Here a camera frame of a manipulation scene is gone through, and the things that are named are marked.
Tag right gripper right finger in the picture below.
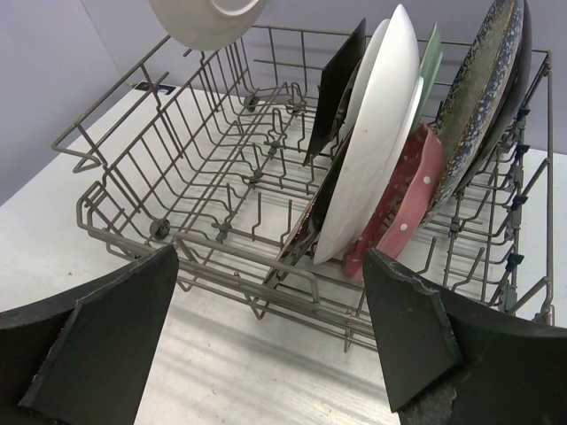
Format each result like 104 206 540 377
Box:
363 250 566 424

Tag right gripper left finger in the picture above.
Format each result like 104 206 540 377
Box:
1 245 179 424

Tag pink dotted scalloped plate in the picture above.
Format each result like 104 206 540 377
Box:
343 123 444 282

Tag cream square flower plate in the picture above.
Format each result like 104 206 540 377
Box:
276 129 353 265

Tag white oval platter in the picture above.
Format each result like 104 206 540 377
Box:
314 4 423 265

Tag mint green flower plate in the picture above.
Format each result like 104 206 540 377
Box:
412 23 443 129

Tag speckled beige round plate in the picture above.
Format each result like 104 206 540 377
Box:
423 0 524 223

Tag teal square plate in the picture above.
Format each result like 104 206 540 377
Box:
303 18 366 166

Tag round plate red teal rim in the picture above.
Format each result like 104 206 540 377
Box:
149 0 267 51

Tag black square floral plate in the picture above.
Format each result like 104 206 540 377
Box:
454 1 532 192

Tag left logo sticker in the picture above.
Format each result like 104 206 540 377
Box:
133 81 175 96

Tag grey wire dish rack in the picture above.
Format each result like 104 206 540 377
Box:
64 26 555 348

